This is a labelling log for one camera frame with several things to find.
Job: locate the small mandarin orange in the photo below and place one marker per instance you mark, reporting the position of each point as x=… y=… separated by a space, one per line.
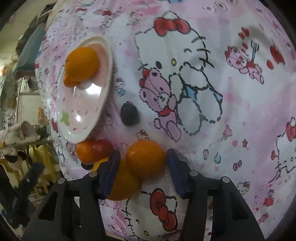
x=69 y=82

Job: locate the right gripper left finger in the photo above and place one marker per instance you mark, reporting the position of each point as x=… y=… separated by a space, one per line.
x=70 y=210

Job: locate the dark plum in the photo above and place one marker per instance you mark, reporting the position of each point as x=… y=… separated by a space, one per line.
x=129 y=114

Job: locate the pink white plate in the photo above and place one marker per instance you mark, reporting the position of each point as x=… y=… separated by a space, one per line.
x=79 y=108

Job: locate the blue pillow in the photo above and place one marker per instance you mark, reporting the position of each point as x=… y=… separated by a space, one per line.
x=25 y=65

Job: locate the pink cartoon bedsheet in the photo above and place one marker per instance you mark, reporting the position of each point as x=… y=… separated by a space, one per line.
x=214 y=80

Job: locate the plush toy on rack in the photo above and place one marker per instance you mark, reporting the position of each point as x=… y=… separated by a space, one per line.
x=14 y=142

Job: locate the large orange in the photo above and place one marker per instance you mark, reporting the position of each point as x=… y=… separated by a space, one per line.
x=81 y=64

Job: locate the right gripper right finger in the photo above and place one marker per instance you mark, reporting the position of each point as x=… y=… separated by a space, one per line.
x=232 y=217

